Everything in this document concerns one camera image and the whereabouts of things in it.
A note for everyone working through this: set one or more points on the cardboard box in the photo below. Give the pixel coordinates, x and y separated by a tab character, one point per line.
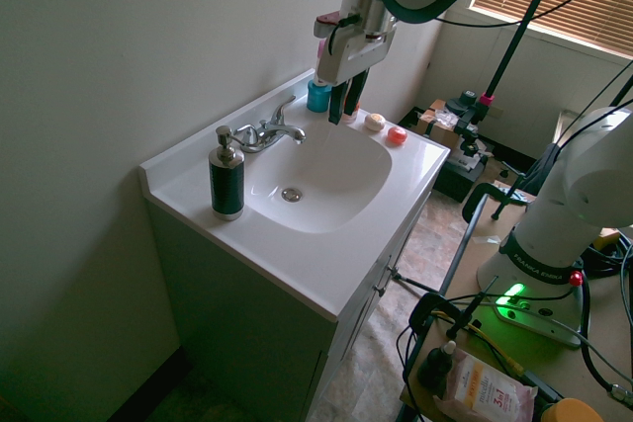
435	125

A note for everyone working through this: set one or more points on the white vanity cabinet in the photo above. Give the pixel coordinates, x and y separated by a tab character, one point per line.
257	333

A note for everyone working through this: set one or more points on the wooden window blinds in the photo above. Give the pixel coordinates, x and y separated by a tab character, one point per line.
573	7

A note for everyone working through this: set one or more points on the pink wipes packet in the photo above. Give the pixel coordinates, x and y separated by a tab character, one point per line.
484	387

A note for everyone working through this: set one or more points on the black floor case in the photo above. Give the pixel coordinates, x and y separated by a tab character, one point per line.
457	180

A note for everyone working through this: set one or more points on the yellow round object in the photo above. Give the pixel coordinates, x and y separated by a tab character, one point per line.
571	411

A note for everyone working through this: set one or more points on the black camera stand pole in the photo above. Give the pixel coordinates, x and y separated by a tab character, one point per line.
514	41

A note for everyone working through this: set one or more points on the small orange-capped bottle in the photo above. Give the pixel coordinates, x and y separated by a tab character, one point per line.
351	118

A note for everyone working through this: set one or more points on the teal plastic cup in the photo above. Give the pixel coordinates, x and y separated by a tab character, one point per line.
316	98

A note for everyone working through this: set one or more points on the black chrome pump dispenser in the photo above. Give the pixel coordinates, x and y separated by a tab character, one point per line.
226	185

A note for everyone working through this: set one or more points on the chrome drain stopper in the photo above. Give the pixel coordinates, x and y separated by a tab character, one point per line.
292	194

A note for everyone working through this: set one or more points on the black C-clamp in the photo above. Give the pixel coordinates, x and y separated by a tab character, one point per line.
487	194

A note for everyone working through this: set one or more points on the chrome sink faucet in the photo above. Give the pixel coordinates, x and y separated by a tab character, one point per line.
269	135

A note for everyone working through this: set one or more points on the black table clamp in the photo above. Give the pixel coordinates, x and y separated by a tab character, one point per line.
435	308

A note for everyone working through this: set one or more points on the cream round soap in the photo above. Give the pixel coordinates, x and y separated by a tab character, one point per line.
375	121

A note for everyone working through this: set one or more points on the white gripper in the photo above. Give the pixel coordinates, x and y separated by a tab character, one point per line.
348	56

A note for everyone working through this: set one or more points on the dark dropper bottle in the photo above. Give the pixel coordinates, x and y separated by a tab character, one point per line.
435	367

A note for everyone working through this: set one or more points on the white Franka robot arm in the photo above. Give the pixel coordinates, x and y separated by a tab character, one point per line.
544	224

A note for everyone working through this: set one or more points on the red round knob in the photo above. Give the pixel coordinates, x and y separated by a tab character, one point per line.
575	278

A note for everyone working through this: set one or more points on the pink round soap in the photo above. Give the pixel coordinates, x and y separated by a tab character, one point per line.
396	136

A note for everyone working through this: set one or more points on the red wrist camera mount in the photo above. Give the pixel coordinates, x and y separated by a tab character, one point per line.
329	21

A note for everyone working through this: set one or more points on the pink pole clamp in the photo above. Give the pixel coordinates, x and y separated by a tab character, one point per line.
486	99

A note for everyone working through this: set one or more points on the white sink countertop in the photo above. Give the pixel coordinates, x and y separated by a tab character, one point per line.
306	244

